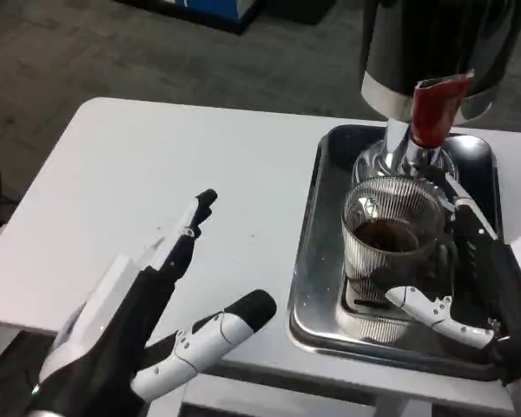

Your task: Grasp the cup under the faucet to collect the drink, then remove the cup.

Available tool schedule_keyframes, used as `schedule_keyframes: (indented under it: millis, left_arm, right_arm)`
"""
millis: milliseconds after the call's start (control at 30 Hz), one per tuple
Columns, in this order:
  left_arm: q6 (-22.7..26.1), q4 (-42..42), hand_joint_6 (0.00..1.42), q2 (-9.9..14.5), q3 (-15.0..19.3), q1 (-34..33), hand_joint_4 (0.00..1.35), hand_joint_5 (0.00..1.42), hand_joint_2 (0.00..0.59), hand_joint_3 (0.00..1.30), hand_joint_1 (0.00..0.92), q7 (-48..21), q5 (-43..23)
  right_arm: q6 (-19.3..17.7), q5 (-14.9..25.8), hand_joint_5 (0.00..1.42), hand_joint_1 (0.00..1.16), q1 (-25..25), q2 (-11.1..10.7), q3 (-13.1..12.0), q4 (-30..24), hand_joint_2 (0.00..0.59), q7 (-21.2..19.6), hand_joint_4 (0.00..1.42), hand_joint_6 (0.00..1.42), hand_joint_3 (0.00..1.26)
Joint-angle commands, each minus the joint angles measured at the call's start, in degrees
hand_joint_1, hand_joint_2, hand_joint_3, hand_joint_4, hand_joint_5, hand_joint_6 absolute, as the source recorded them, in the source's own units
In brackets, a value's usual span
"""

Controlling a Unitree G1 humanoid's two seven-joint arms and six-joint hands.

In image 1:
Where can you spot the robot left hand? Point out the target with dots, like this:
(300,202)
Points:
(108,334)

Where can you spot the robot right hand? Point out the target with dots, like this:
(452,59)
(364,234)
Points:
(499,295)

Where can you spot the clear ribbed glass cup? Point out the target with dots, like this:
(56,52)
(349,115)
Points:
(373,260)

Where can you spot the small steel grid plate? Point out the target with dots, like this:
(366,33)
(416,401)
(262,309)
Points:
(364,317)

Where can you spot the steel drip tray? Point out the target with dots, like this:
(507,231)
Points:
(317,278)

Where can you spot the blue white cabinet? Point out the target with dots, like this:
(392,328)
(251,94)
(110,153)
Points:
(239,13)

